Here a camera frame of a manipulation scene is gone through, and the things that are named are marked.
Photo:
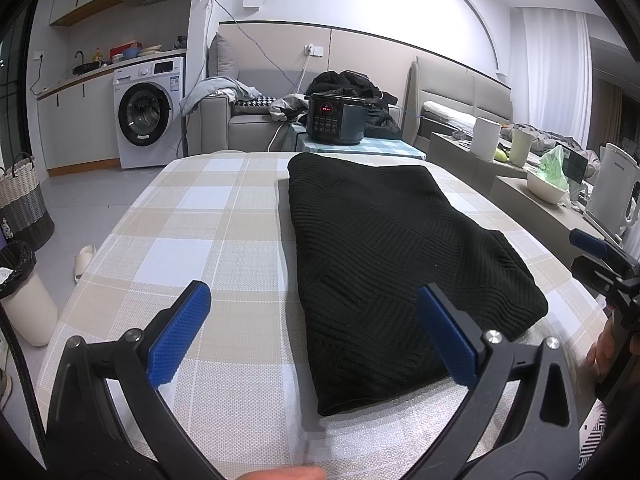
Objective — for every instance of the cream cup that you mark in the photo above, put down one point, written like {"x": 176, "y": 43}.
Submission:
{"x": 520, "y": 147}

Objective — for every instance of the white bowl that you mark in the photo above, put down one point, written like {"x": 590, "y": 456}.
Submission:
{"x": 545, "y": 190}

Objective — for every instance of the person's right hand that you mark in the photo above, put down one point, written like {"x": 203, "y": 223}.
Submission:
{"x": 602, "y": 347}

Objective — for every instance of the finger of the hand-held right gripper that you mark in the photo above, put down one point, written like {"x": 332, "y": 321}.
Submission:
{"x": 595, "y": 272}
{"x": 590, "y": 244}

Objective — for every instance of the white washing machine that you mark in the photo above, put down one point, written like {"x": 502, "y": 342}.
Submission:
{"x": 150, "y": 110}

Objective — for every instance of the grey sofa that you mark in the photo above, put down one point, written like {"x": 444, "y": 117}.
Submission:
{"x": 250, "y": 130}

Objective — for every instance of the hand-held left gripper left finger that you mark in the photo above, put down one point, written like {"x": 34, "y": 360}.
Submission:
{"x": 180, "y": 330}

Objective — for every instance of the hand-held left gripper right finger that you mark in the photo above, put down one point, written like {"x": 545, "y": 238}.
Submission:
{"x": 445, "y": 335}

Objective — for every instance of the black jacket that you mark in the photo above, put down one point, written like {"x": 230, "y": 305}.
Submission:
{"x": 350, "y": 82}

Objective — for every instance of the woven laundry basket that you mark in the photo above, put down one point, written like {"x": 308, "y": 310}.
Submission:
{"x": 20, "y": 205}

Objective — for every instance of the grey blanket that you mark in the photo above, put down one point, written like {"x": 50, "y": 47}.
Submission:
{"x": 215, "y": 87}

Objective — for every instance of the white trash bin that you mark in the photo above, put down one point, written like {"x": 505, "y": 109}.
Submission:
{"x": 30, "y": 305}

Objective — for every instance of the yellow green fruit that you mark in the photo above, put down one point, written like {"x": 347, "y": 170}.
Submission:
{"x": 501, "y": 153}

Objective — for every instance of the white electric kettle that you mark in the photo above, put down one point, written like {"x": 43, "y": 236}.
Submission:
{"x": 615, "y": 185}

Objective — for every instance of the person's left hand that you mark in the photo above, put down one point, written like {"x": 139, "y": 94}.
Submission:
{"x": 285, "y": 472}

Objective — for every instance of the white paper roll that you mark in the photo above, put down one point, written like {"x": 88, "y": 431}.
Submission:
{"x": 486, "y": 137}

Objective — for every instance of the beige bed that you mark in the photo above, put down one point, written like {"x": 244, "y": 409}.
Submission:
{"x": 450, "y": 110}

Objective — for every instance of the white slipper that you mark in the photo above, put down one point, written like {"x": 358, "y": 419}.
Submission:
{"x": 85, "y": 260}

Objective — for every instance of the houndstooth cloth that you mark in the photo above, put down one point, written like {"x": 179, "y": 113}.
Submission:
{"x": 255, "y": 101}

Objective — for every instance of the black knit sweater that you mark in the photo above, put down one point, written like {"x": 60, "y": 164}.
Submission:
{"x": 390, "y": 260}

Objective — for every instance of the black faucet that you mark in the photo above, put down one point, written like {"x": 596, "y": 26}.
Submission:
{"x": 80, "y": 57}

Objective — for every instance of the checked tablecloth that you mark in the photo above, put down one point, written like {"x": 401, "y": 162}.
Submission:
{"x": 200, "y": 210}

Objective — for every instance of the kitchen base cabinet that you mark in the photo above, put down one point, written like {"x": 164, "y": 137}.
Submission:
{"x": 75, "y": 125}

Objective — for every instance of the black rice cooker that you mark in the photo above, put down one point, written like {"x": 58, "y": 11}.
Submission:
{"x": 332, "y": 120}

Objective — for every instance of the patterned cloth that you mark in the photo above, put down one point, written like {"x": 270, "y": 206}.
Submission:
{"x": 592, "y": 435}

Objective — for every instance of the teal checked side table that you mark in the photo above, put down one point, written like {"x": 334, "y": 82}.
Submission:
{"x": 390, "y": 147}

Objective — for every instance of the grey low cabinet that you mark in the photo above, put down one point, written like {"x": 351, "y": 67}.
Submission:
{"x": 510, "y": 195}

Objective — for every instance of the white wall socket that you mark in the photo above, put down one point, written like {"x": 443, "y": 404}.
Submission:
{"x": 315, "y": 50}

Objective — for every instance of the white curtain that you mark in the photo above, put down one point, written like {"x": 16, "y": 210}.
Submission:
{"x": 555, "y": 70}

